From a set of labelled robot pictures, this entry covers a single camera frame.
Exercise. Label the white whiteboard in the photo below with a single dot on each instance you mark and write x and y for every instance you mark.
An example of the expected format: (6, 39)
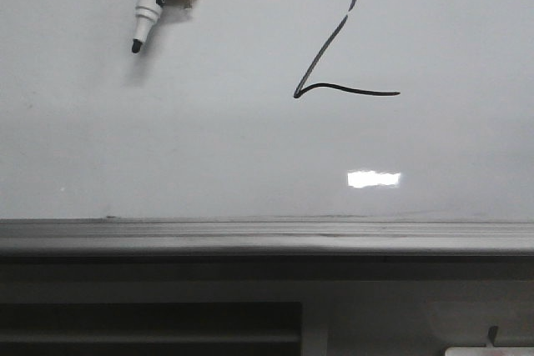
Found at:
(373, 109)

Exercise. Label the grey aluminium whiteboard tray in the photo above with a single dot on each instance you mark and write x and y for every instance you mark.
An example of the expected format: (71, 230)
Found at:
(322, 236)

